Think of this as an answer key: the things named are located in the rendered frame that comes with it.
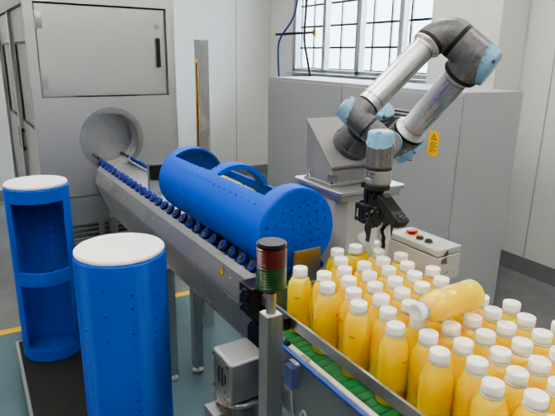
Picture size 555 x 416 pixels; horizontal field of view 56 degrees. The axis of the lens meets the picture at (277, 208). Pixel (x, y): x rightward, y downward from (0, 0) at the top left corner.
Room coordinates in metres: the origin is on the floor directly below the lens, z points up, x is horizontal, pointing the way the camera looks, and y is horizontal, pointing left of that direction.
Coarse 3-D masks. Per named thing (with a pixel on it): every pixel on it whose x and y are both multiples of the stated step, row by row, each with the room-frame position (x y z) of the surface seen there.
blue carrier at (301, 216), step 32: (192, 160) 2.31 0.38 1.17; (192, 192) 1.92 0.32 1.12; (224, 192) 1.74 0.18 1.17; (256, 192) 1.61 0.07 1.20; (288, 192) 1.55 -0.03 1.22; (224, 224) 1.69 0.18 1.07; (256, 224) 1.51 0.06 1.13; (288, 224) 1.55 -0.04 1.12; (320, 224) 1.61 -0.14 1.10; (288, 256) 1.55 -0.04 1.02
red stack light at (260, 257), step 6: (258, 252) 0.99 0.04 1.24; (264, 252) 0.98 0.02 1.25; (270, 252) 0.98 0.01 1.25; (276, 252) 0.98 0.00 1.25; (282, 252) 0.99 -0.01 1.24; (258, 258) 0.99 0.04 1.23; (264, 258) 0.98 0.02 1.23; (270, 258) 0.98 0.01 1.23; (276, 258) 0.98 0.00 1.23; (282, 258) 0.99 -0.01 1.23; (258, 264) 0.99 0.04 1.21; (264, 264) 0.98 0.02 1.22; (270, 264) 0.98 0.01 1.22; (276, 264) 0.98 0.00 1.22; (282, 264) 0.99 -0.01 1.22
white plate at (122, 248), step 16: (96, 240) 1.61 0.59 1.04; (112, 240) 1.61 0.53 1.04; (128, 240) 1.62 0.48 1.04; (144, 240) 1.62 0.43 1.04; (160, 240) 1.62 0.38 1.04; (80, 256) 1.47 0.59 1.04; (96, 256) 1.47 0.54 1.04; (112, 256) 1.48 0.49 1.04; (128, 256) 1.48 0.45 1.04; (144, 256) 1.48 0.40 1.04
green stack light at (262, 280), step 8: (256, 272) 1.00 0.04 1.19; (264, 272) 0.98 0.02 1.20; (272, 272) 0.98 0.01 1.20; (280, 272) 0.99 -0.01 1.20; (256, 280) 1.00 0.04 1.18; (264, 280) 0.98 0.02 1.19; (272, 280) 0.98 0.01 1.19; (280, 280) 0.99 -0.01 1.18; (264, 288) 0.98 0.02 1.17; (272, 288) 0.98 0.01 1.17; (280, 288) 0.99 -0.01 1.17
